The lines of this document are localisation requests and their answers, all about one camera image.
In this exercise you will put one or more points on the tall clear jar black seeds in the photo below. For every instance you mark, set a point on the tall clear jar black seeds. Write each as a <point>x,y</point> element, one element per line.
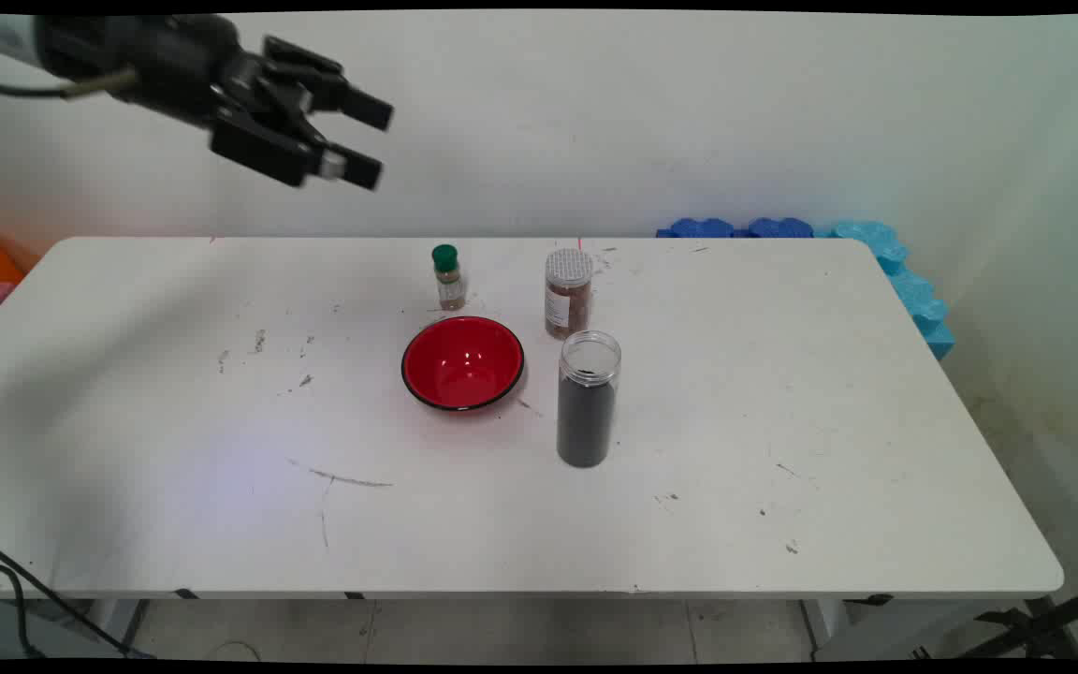
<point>586,421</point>

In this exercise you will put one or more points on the light blue foam mat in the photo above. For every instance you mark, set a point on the light blue foam mat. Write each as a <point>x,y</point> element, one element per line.
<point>913,290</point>

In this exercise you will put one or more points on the dark blue foam piece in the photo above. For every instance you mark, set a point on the dark blue foam piece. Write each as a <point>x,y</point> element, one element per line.
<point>780,227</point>
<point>700,228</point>

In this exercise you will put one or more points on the black tripod stand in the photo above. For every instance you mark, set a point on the black tripod stand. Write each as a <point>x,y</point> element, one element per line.
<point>1063,604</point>

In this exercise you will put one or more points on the brown spice jar white lid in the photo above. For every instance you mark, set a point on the brown spice jar white lid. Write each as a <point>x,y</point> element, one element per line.
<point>567,309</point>

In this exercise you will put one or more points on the small spice bottle green cap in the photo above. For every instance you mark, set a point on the small spice bottle green cap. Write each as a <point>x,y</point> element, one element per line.
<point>450,290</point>

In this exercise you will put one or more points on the grey table leg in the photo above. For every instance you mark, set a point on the grey table leg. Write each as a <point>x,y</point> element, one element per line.
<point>113,622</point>
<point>824,627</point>

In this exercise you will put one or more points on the red bowl black rim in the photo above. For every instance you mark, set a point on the red bowl black rim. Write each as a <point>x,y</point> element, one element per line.
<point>462,370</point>

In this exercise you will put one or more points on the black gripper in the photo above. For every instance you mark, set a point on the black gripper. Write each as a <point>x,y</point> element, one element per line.
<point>165,56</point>

